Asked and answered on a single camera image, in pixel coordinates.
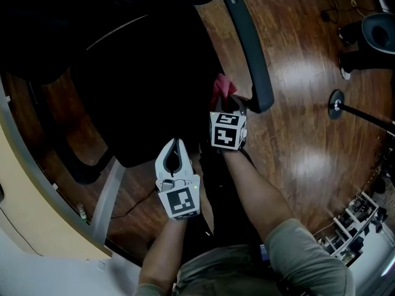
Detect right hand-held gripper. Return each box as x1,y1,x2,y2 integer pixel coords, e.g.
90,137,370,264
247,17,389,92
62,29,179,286
209,96,248,151

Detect person's right forearm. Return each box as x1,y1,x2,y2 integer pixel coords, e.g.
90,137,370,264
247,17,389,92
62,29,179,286
220,148,296,243

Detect black cable with adapter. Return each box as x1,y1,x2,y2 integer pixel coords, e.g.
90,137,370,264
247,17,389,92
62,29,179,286
320,0,343,23

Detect light wooden desk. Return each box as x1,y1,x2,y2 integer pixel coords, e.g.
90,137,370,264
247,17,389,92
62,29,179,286
0,72,126,260

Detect black floor cable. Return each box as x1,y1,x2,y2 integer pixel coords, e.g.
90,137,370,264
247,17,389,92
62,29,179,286
109,185,158,220

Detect black office chair seat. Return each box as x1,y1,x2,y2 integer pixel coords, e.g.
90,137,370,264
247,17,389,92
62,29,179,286
69,4,229,169

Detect black lamp cable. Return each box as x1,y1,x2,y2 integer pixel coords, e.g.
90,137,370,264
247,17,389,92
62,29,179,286
0,207,44,257

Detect black chair armrest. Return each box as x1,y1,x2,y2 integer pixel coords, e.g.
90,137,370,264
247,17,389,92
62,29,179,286
26,71,114,185
217,0,275,114

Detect person's left forearm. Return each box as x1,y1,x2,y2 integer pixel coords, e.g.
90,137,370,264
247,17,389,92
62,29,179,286
138,217,189,289

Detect white wire rack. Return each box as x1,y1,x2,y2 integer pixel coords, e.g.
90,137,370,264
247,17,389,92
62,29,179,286
317,189,388,260

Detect black stanchion post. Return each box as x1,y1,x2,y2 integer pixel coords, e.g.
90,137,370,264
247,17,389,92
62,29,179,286
328,89,395,129

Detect pink cloth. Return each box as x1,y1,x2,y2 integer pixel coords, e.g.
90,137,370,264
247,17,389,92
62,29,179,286
209,72,238,110

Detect grey oval shell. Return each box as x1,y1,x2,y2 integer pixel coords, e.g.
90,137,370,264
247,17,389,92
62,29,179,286
361,12,395,56

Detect person's black trousers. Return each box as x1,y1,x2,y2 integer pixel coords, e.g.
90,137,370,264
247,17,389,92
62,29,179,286
197,143,263,249

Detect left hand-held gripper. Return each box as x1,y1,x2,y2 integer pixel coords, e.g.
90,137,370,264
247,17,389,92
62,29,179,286
154,138,202,221

